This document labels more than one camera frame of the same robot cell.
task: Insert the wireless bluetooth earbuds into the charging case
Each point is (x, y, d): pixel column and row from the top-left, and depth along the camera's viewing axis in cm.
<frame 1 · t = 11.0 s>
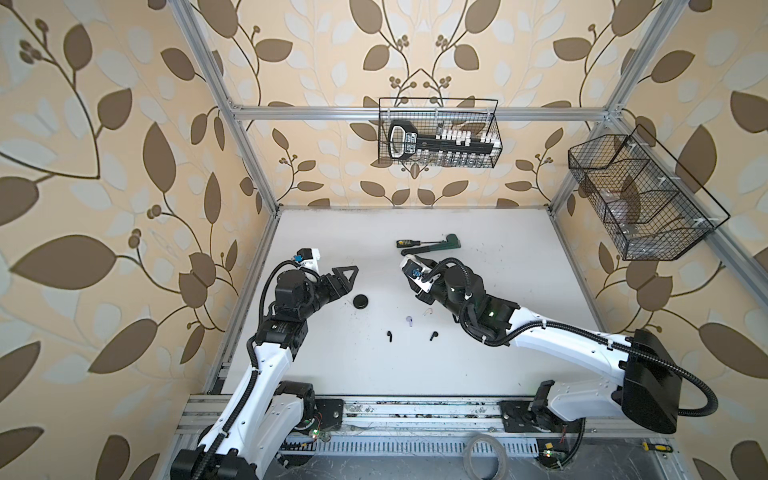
left hand: (351, 270, 76), fingers open
right hand: (415, 264, 75), fingers open
black yellow screwdriver: (411, 243, 110), point 2 cm above the table
green handled tool: (451, 242, 112), on the table
black round earbud case: (360, 301, 96), on the table
black earbud right: (435, 334, 90), on the table

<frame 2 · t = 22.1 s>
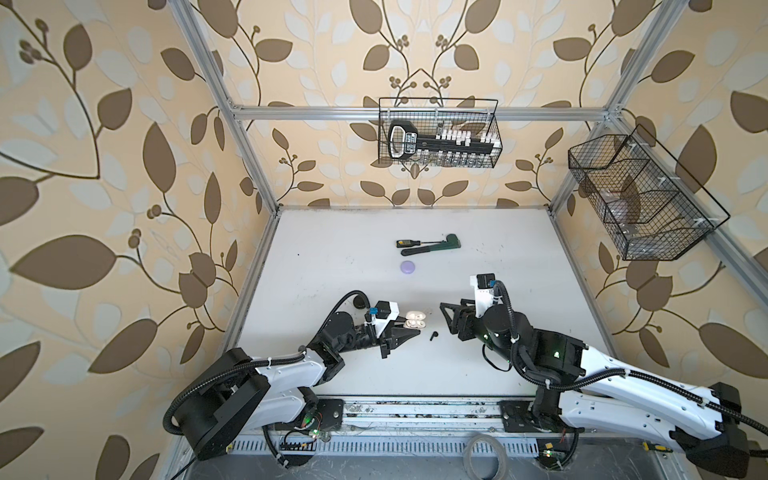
left hand: (418, 327, 71), fingers closed
right hand: (449, 309, 70), fingers open
purple round earbud case: (407, 266, 104), point 2 cm above the table
the other named things where they were.

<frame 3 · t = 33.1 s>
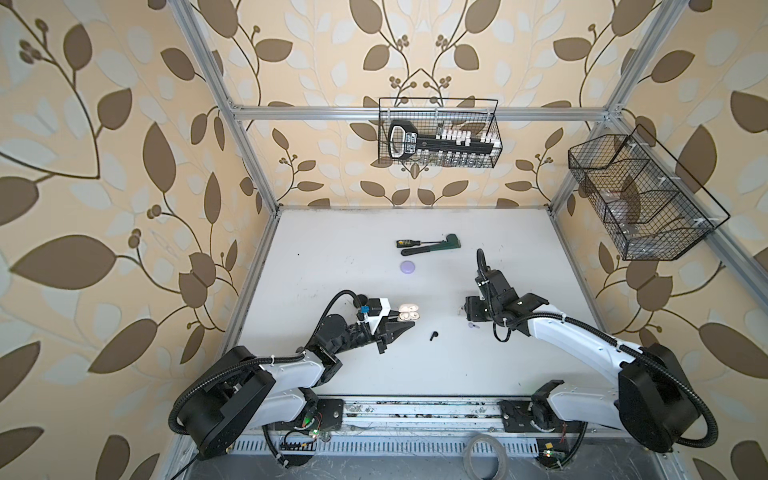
left hand: (412, 319, 72), fingers closed
right hand: (476, 309, 87), fingers open
the named things where they were.

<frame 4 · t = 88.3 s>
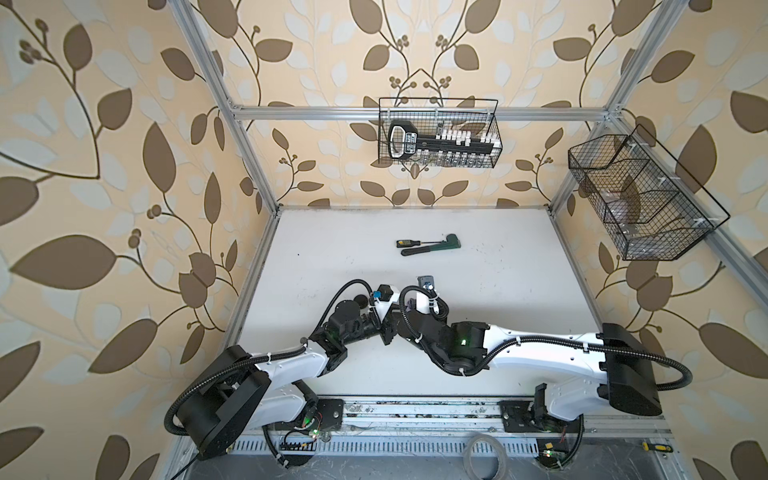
left hand: (415, 312, 76), fingers closed
right hand: (412, 305, 76), fingers closed
